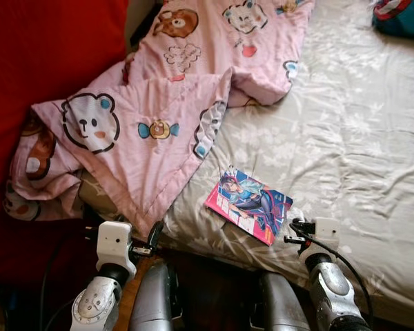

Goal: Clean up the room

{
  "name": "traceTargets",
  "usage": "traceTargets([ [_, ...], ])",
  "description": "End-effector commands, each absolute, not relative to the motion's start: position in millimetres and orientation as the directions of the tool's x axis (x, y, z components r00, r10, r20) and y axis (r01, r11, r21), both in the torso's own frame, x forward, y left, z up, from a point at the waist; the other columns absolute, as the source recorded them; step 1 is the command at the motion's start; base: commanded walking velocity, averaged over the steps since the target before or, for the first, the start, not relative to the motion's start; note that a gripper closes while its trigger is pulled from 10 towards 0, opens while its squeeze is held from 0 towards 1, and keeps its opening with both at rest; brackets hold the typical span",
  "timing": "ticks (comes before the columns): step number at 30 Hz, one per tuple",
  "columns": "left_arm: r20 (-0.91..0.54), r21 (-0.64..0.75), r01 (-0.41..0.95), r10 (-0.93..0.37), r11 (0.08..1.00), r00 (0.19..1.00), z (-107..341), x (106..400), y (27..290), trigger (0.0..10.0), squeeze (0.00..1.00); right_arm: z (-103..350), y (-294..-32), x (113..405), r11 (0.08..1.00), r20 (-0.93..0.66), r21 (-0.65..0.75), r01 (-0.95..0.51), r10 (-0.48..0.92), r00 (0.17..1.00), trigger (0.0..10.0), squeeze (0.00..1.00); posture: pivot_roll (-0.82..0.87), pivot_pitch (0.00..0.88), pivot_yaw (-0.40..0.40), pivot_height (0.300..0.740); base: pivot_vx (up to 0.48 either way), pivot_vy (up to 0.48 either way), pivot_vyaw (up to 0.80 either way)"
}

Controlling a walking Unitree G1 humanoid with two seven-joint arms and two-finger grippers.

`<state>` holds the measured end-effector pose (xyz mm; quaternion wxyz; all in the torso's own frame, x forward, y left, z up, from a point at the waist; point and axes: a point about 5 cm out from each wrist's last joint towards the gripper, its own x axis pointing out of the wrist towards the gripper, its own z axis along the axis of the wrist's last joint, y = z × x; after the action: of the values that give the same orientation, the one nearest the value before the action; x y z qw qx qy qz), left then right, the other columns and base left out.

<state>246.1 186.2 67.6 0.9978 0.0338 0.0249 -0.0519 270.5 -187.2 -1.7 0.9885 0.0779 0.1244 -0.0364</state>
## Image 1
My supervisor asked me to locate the pink bear print blanket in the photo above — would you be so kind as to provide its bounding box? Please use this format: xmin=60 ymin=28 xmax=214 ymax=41
xmin=3 ymin=0 xmax=317 ymax=239

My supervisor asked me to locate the colourful comic book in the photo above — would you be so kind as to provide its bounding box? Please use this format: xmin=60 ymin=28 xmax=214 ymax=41
xmin=204 ymin=167 xmax=295 ymax=247

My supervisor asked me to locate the silver left robot leg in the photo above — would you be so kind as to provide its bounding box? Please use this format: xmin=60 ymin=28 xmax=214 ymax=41
xmin=128 ymin=261 xmax=181 ymax=331

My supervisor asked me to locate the star striped bolster pillow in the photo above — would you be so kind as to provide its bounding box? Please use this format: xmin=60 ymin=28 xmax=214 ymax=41
xmin=371 ymin=0 xmax=414 ymax=39

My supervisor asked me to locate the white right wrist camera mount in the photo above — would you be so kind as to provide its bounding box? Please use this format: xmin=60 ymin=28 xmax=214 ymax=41
xmin=313 ymin=218 xmax=341 ymax=252

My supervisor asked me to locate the bed with beige floral sheet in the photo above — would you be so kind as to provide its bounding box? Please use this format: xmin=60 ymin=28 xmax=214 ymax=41
xmin=76 ymin=0 xmax=414 ymax=328

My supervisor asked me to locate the silver right robot leg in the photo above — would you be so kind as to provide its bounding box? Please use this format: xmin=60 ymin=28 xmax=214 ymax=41
xmin=257 ymin=271 xmax=311 ymax=331

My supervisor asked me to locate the silver robot leg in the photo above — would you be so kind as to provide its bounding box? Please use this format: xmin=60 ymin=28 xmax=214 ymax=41
xmin=257 ymin=271 xmax=311 ymax=331
xmin=128 ymin=261 xmax=181 ymax=331

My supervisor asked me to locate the red fabric sofa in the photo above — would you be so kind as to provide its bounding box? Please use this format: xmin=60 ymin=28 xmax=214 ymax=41
xmin=0 ymin=0 xmax=130 ymax=294

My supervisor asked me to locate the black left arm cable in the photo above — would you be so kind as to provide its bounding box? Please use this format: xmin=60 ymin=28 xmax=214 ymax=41
xmin=38 ymin=231 xmax=99 ymax=331

